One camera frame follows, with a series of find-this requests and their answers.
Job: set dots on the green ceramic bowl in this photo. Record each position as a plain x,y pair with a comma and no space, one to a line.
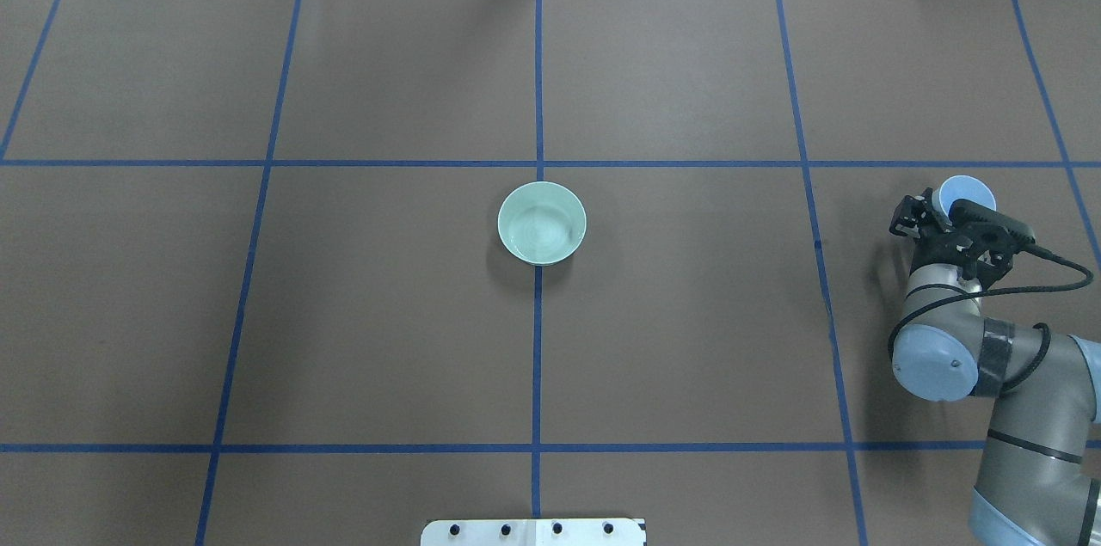
542,223

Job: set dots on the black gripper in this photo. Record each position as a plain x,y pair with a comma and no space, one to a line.
931,249

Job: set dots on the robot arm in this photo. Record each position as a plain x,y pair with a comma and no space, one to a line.
1030,488

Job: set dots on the blue plastic cup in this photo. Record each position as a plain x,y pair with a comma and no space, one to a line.
962,187

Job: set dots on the white pedestal column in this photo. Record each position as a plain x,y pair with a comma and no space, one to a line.
536,531

